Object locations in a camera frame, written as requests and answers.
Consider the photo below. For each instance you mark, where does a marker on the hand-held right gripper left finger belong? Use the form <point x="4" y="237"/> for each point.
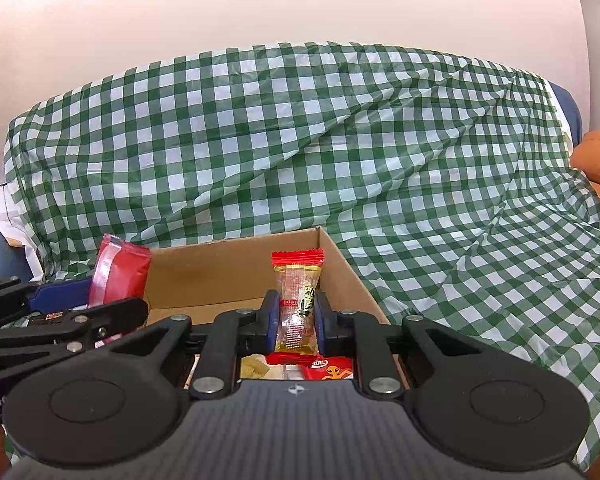
<point x="270" y="325"/>

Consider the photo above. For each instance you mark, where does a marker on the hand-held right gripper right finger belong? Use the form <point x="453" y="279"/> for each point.
<point x="322" y="325"/>

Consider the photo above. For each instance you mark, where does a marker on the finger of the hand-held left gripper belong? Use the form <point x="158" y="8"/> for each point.
<point x="55" y="340"/>
<point x="60" y="295"/>

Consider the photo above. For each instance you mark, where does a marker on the small clear red-ended peanut packet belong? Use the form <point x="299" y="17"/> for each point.
<point x="297" y="285"/>

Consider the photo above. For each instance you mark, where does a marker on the dark red snack packet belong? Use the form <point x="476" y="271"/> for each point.
<point x="122" y="270"/>

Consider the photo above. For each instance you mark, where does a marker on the brown cardboard box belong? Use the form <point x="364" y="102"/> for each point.
<point x="220" y="275"/>

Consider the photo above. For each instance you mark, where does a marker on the red packet with orange sticks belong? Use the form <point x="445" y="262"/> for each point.
<point x="330" y="371"/>

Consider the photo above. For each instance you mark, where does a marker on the green checked tablecloth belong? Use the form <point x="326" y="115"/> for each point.
<point x="330" y="160"/>

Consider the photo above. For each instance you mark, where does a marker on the orange cushion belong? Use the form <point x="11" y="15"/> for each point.
<point x="597" y="160"/>

